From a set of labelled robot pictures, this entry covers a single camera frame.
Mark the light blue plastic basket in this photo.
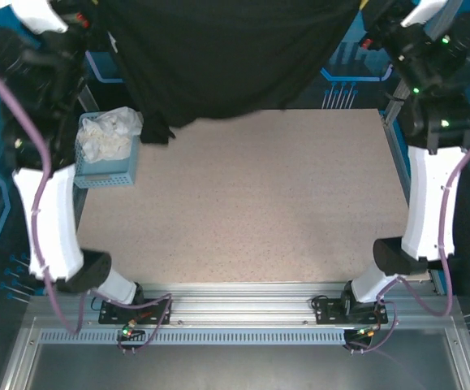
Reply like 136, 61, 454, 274
73, 111, 143, 190

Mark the black t-shirt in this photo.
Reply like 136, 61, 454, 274
96, 0, 362, 146

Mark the crumpled white t-shirt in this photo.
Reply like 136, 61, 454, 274
75, 106, 145, 164

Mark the aluminium mounting beam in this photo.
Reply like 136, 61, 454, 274
27, 281, 461, 326

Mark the aluminium left frame post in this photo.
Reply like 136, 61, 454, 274
75, 76, 106, 124

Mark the aluminium frame post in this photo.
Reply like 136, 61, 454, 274
75, 76, 106, 124
382, 0, 465, 129

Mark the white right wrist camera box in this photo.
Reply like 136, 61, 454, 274
400, 0, 451, 28

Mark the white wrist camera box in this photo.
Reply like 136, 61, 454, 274
400, 0, 451, 28
10, 0, 70, 35

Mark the aluminium right frame post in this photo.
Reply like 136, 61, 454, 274
382, 0, 465, 129

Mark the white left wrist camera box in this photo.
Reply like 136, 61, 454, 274
10, 0, 70, 35

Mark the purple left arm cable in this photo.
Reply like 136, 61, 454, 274
0, 0, 175, 354

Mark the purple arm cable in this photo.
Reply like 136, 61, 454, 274
342, 119, 470, 354
0, 0, 175, 354

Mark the blue and silver right table rail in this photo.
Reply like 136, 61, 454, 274
379, 108, 455, 297

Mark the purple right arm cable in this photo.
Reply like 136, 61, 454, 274
342, 119, 470, 354

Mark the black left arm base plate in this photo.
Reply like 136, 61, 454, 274
98, 298, 174, 326

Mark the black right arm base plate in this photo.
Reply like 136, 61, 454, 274
313, 298, 389, 326

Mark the slotted grey cable duct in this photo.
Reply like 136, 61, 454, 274
38, 329, 347, 346

